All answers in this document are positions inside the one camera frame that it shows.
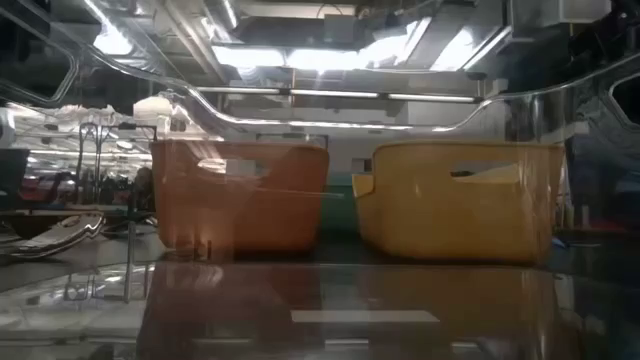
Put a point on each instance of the white ceiling unit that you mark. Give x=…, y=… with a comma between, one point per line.
x=560, y=12

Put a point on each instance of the ceiling light tube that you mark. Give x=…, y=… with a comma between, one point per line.
x=330, y=93

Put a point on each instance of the teal plastic bin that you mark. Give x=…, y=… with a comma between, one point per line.
x=340, y=205

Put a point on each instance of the orange plastic bin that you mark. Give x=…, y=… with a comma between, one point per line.
x=240, y=210

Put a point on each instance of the gray ceiling box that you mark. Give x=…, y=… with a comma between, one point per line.
x=339, y=29

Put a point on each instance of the dark monitor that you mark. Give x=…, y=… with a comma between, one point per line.
x=12, y=170

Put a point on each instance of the yellow plastic bin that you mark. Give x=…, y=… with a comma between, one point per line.
x=450, y=220

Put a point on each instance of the ceiling light panel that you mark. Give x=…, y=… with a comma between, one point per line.
x=280, y=56

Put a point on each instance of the clear plastic bin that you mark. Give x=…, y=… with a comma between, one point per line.
x=320, y=300

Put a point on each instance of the person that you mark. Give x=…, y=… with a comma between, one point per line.
x=143, y=187

